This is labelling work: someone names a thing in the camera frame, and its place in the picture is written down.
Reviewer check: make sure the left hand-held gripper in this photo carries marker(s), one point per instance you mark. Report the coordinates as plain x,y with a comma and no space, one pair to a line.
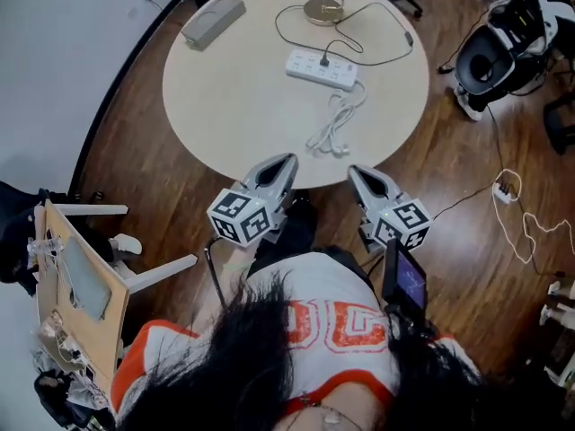
238,216

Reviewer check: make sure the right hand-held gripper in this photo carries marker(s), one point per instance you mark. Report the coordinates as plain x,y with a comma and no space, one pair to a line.
404,222

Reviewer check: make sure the person's left forearm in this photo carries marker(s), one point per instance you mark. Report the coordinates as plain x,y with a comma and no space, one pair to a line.
233,283

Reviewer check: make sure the person's black trousers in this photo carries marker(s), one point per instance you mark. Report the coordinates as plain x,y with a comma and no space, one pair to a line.
296,236

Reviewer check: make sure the black phone with screen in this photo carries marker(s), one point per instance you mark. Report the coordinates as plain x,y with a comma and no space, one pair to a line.
409,281

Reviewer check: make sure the pale green wristband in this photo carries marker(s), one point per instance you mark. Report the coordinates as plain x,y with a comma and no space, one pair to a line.
236,266

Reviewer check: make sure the person's white orange shirt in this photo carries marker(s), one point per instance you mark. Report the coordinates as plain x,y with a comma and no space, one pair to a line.
323,285

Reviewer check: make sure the small white floor power strip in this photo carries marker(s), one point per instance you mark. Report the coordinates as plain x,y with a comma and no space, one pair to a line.
503,192

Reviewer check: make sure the black white office chair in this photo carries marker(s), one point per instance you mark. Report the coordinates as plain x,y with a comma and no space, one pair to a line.
483,67

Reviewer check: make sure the grey cardboard box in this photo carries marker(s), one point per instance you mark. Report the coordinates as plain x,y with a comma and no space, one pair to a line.
211,25

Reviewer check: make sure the black mesh chair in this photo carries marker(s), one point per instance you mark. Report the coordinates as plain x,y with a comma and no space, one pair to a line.
561,124

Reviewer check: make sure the small wooden table white legs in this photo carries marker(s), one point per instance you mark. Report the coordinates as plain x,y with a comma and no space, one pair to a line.
117,303

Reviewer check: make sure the grey laptop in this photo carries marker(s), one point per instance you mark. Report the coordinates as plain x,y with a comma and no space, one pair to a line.
85,281

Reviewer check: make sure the clear plastic bag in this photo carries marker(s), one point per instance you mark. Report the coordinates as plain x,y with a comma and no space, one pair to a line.
42,246

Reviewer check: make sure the black bag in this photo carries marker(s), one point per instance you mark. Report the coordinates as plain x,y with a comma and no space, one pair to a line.
54,391

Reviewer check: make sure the white furniture frame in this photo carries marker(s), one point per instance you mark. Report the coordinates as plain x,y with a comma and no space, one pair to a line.
563,371

